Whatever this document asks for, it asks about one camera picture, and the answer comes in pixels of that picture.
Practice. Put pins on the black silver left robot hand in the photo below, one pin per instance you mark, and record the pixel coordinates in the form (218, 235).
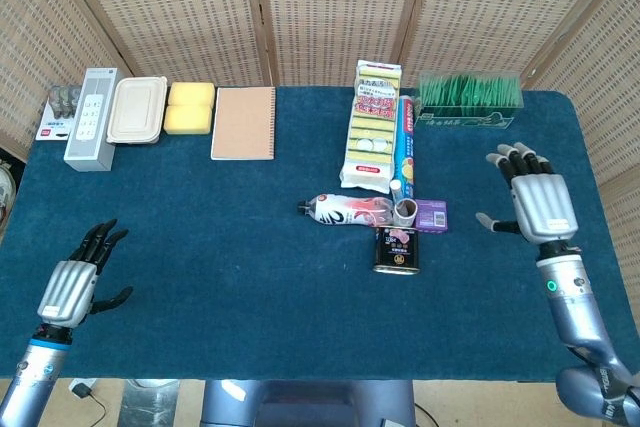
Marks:
(67, 292)

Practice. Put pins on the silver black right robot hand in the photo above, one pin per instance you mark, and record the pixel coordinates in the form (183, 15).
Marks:
(545, 207)

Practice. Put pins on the clear plastic tube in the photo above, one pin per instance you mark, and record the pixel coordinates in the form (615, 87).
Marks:
(396, 187)

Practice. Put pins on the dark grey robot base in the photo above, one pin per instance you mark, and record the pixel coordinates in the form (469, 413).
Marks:
(310, 404)

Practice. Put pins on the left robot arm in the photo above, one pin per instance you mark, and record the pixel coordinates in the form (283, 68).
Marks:
(30, 377)

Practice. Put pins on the small purple box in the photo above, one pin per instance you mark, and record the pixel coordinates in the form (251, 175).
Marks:
(434, 214)

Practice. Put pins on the clear box green tea bags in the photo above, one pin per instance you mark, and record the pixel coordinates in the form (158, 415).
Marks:
(470, 97)

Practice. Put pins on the metal table leg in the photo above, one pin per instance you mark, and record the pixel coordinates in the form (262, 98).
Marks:
(150, 404)

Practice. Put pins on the blue cling wrap box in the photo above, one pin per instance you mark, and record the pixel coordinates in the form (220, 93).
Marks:
(406, 147)

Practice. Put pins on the black gold meat can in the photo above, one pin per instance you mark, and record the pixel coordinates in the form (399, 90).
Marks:
(396, 252)

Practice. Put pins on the blue table cloth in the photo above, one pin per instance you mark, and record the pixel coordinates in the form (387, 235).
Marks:
(225, 272)

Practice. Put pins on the white power strip box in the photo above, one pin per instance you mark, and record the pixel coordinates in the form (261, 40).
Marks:
(91, 122)

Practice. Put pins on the blister card pack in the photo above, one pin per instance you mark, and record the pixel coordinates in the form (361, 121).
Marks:
(54, 117)

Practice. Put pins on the yellow sponge multipack bag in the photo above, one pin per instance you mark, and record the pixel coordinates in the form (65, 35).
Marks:
(372, 127)

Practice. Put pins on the beige lidded food container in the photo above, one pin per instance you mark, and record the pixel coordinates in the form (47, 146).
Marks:
(136, 109)

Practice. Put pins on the plastic bottle white red label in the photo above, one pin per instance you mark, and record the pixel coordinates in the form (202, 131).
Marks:
(340, 212)

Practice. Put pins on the yellow sponge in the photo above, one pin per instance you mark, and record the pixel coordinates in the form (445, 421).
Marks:
(187, 121)
(192, 94)

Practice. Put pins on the brown spiral notebook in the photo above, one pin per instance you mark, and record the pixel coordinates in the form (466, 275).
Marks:
(244, 122)

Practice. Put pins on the wicker folding screen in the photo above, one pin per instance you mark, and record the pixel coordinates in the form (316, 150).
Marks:
(325, 7)

